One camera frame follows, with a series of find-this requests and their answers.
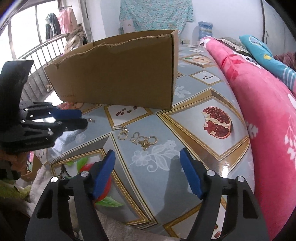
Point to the blue cartoon pillow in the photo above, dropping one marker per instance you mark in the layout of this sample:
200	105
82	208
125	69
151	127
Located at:
261	51

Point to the green fuzzy cloth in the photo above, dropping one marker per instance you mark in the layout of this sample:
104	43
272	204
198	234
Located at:
13	191

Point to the grey lace pillow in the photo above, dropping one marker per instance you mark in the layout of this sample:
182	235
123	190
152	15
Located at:
233	45

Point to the pile of clothes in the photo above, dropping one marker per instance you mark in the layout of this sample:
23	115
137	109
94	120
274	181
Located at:
75	39

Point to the dark hanging jacket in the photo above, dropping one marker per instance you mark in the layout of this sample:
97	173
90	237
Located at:
52	25

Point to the white fleece blanket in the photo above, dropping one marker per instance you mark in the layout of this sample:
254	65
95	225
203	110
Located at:
129	229

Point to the metal railing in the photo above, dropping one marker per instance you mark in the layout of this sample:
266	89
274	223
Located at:
34	58

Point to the fruit print tablecloth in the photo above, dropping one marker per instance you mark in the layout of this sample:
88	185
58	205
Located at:
161	129

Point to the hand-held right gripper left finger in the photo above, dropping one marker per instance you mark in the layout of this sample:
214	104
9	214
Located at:
104	173

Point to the window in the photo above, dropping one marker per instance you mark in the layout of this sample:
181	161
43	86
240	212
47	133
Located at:
25	27

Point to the teal floral cloth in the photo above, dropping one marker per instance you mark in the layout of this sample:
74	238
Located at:
157	14

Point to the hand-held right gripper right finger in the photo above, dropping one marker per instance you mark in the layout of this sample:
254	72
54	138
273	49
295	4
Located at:
192	173

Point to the wall socket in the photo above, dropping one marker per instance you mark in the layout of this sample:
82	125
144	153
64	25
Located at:
184	41

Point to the beige slippers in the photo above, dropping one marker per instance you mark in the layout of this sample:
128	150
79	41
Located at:
49	88

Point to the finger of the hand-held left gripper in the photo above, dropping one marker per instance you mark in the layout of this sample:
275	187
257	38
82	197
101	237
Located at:
74	125
67	113

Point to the brown cardboard box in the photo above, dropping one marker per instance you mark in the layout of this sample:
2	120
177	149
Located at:
115	76

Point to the blue water jug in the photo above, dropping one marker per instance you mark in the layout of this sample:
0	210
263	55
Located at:
205	29

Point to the pink hanging garment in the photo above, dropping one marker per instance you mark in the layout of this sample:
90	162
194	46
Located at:
67	19

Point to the pink floral blanket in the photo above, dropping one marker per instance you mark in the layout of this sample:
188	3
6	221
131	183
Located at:
266	115

